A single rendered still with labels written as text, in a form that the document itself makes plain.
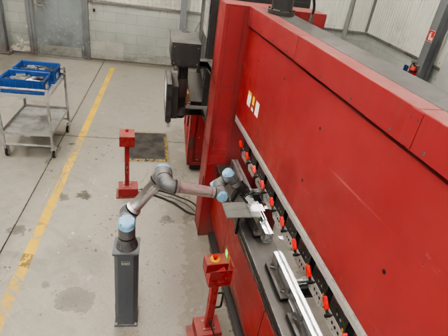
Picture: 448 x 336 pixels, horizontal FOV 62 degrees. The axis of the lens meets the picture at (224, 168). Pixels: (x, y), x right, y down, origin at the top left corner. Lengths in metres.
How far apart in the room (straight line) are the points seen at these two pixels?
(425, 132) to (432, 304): 0.55
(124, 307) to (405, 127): 2.42
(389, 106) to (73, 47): 8.63
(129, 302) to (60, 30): 7.44
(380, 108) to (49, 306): 2.90
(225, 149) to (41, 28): 6.88
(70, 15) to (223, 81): 6.60
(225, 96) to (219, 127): 0.29
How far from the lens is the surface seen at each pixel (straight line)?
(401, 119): 1.45
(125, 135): 4.17
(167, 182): 2.45
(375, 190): 1.59
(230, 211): 2.80
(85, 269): 3.75
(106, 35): 9.45
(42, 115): 5.86
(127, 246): 2.71
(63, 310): 3.48
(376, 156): 1.58
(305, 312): 2.32
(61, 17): 9.53
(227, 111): 3.35
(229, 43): 3.16
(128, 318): 3.25
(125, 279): 2.92
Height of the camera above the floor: 2.67
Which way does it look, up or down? 30 degrees down
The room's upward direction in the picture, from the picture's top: 9 degrees clockwise
